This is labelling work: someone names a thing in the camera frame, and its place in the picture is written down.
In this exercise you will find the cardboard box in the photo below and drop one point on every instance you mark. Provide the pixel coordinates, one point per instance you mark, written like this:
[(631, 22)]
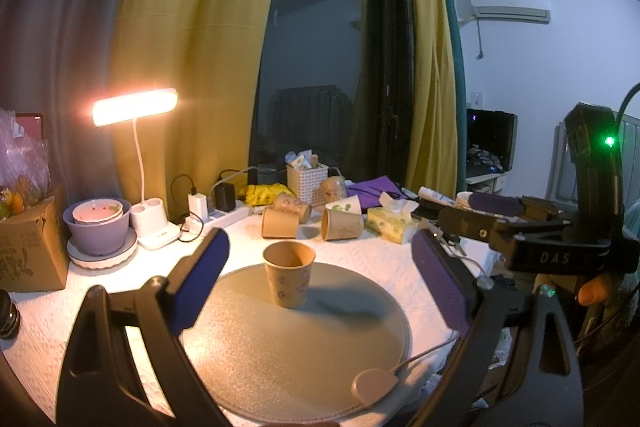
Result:
[(30, 252)]

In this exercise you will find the purple bowl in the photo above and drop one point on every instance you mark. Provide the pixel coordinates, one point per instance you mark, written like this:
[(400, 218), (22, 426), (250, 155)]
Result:
[(97, 237)]

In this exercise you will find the white charger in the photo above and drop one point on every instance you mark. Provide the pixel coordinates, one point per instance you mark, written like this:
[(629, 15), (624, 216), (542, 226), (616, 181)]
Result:
[(197, 206)]

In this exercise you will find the white textured tablecloth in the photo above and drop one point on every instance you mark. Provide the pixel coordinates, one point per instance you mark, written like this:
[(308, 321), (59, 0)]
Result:
[(45, 332)]

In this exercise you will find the yellow curtain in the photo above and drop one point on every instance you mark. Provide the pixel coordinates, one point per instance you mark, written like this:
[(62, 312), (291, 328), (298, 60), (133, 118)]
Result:
[(427, 82), (200, 32)]

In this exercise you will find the white mug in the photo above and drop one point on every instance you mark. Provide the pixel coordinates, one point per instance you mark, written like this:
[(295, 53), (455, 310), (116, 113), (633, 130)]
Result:
[(462, 201)]

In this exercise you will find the green tissue box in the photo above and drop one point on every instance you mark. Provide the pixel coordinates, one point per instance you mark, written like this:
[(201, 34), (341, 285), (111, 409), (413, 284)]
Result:
[(390, 224)]

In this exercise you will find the round grey mat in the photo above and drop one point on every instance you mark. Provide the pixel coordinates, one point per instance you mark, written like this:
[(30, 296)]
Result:
[(320, 357)]

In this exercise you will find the teal curtain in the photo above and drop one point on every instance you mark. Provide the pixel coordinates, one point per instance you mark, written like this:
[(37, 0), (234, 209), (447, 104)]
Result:
[(65, 22), (457, 72)]

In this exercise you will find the white tube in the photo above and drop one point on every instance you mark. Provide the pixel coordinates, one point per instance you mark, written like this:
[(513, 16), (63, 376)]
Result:
[(436, 196)]

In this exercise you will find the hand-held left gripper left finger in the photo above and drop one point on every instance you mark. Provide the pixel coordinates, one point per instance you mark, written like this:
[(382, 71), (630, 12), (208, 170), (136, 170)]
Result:
[(200, 279)]

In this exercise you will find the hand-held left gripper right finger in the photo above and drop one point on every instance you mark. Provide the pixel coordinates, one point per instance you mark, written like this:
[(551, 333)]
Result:
[(441, 282)]

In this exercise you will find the white green-print paper cup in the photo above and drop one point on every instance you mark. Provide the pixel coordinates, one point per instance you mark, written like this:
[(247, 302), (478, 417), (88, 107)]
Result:
[(350, 204)]

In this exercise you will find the clear plastic bag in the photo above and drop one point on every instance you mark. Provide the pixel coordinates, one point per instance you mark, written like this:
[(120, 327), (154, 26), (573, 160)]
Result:
[(22, 162)]

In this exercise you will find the dark glass sliding door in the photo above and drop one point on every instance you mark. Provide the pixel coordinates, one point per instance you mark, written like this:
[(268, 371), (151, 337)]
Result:
[(330, 47)]

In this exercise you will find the white air conditioner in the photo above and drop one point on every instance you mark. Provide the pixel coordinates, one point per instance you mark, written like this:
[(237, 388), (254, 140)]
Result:
[(505, 4)]

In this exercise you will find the black camera lens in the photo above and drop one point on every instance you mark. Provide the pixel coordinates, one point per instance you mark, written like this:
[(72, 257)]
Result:
[(7, 314)]

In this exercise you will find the white slotted basket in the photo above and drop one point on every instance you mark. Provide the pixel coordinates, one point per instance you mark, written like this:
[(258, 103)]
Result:
[(305, 184)]

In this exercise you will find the black charger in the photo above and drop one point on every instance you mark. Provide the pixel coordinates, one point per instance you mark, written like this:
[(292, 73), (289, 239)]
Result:
[(226, 197)]

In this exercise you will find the paper packets in basket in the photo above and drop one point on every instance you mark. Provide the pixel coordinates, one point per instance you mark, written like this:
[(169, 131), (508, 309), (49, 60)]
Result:
[(302, 159)]

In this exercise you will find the purple cloth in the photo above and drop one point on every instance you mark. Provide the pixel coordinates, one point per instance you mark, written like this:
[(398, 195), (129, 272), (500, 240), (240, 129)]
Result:
[(377, 187)]

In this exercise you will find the white desk lamp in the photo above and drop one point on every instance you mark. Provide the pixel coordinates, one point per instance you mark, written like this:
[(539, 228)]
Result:
[(155, 227)]

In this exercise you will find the white power strip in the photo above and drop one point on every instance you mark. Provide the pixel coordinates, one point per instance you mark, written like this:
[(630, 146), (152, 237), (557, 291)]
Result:
[(225, 217)]

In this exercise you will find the white round plate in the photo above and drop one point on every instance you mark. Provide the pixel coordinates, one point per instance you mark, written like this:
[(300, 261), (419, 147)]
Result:
[(100, 261)]

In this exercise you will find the person's right hand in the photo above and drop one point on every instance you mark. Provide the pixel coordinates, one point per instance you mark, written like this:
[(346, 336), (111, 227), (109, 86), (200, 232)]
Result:
[(594, 291)]

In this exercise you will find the black monitor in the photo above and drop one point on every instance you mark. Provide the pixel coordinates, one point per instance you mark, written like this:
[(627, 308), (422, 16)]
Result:
[(492, 132)]

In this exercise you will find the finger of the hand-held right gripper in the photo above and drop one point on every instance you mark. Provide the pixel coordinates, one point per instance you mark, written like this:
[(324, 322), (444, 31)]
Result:
[(495, 203), (470, 224)]

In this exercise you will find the yellow crumpled bag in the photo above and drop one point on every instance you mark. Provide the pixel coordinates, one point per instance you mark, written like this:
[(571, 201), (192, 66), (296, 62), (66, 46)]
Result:
[(262, 194)]

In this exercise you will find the pink white bowl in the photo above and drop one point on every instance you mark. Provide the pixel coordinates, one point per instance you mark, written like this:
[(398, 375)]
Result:
[(97, 211)]

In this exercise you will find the brown printed paper cup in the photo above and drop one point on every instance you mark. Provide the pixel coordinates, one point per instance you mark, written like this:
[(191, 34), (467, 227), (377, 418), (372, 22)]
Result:
[(295, 206), (342, 224), (280, 224), (287, 279)]

